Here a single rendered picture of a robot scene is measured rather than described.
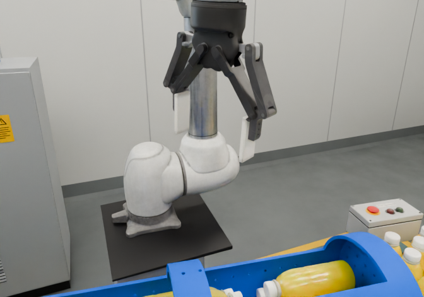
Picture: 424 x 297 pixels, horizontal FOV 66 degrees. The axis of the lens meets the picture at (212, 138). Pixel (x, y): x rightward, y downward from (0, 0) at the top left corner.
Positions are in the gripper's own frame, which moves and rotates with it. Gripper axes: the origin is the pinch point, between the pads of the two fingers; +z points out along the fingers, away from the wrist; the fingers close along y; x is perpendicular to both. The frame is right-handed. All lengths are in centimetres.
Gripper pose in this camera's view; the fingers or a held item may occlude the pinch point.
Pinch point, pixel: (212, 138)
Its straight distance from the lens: 52.2
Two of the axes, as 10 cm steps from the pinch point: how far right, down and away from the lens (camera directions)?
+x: -6.6, 2.9, -7.0
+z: -0.5, 9.1, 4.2
